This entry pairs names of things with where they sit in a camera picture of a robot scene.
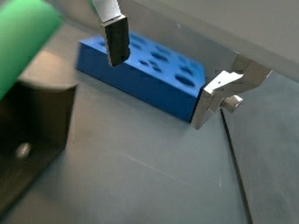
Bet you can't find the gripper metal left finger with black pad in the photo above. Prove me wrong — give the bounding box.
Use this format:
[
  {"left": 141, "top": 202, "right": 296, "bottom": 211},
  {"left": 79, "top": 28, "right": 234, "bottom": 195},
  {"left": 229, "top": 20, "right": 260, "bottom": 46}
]
[{"left": 89, "top": 0, "right": 130, "bottom": 67}]

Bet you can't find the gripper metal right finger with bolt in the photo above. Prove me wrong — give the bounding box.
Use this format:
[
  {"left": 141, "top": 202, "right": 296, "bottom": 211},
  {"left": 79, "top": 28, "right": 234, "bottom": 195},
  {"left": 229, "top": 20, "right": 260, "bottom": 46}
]
[{"left": 190, "top": 55, "right": 272, "bottom": 130}]

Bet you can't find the green oval cylinder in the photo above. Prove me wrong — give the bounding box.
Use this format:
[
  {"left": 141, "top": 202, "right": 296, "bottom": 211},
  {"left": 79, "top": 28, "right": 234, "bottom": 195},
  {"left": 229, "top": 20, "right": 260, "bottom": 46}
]
[{"left": 0, "top": 0, "right": 61, "bottom": 101}]

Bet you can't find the black curved fixture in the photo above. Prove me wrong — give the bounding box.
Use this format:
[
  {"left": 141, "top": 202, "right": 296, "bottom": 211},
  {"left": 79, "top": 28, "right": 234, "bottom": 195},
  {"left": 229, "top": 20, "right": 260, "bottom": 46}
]
[{"left": 0, "top": 52, "right": 77, "bottom": 219}]

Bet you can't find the blue foam shape block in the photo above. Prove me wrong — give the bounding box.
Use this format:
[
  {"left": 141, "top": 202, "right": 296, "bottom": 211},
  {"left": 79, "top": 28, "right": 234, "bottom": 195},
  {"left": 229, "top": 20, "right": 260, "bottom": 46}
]
[{"left": 75, "top": 32, "right": 205, "bottom": 122}]

